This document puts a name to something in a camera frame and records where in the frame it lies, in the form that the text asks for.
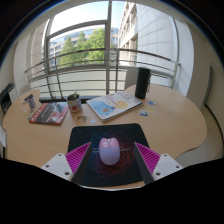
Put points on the pale round sticker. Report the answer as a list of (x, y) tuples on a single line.
[(81, 118)]

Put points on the metal balcony railing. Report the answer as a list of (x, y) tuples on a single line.
[(83, 53)]

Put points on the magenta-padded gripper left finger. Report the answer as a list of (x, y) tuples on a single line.
[(77, 160)]

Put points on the black mouse pad, red-blue print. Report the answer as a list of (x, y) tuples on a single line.
[(126, 133)]

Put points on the small pale sticker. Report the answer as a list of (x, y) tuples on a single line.
[(92, 121)]

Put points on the white chair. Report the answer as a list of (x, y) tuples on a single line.
[(130, 78)]

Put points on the mug with small plant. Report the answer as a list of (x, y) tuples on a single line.
[(74, 104)]

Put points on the pink and lilac computer mouse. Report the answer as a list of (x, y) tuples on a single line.
[(109, 151)]

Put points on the red magazine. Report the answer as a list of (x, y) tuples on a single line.
[(50, 113)]

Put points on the light blue illustrated magazine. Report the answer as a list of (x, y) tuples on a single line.
[(113, 106)]

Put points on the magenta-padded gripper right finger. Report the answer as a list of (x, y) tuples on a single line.
[(150, 160)]

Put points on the blue and white sticker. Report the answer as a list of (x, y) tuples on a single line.
[(143, 113)]

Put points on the black cylindrical drink bottle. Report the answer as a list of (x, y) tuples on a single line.
[(142, 82)]

